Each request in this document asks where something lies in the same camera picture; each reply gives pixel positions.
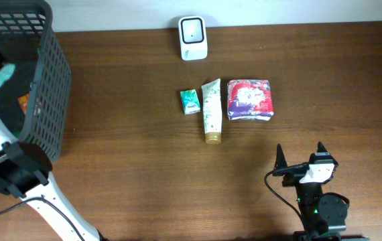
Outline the dark grey plastic basket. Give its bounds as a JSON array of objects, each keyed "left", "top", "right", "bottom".
[{"left": 0, "top": 1, "right": 72, "bottom": 162}]

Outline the light teal wipes packet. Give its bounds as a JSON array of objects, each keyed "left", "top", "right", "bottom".
[{"left": 0, "top": 64, "right": 15, "bottom": 87}]

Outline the orange small tissue pack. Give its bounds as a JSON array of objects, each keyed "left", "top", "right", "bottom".
[{"left": 17, "top": 93, "right": 29, "bottom": 114}]

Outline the white Pantene tube gold cap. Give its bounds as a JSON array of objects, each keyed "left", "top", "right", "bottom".
[{"left": 201, "top": 78, "right": 222, "bottom": 145}]

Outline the red purple tissue pack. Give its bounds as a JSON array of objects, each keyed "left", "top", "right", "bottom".
[{"left": 227, "top": 79, "right": 274, "bottom": 121}]

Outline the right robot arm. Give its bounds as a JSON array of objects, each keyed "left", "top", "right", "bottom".
[{"left": 264, "top": 142, "right": 367, "bottom": 241}]

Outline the small teal tissue pack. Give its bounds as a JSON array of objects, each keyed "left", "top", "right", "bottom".
[{"left": 180, "top": 89, "right": 201, "bottom": 115}]

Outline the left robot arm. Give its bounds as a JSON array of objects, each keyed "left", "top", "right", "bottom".
[{"left": 0, "top": 119, "right": 104, "bottom": 241}]

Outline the right black cable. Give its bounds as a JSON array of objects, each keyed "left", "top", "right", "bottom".
[{"left": 263, "top": 162, "right": 311, "bottom": 232}]

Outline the white barcode scanner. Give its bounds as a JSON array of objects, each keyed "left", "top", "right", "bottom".
[{"left": 178, "top": 16, "right": 208, "bottom": 61}]

